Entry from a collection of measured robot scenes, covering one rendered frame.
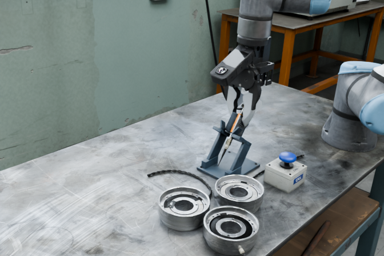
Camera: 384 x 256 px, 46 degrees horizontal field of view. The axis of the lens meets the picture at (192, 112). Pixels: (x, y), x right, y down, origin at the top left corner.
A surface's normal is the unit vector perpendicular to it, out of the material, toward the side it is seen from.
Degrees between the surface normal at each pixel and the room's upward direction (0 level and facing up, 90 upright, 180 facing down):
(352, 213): 0
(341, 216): 0
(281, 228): 0
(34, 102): 90
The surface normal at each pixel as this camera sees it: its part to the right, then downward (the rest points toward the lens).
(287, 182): -0.69, 0.26
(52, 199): 0.04, -0.92
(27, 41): 0.72, 0.30
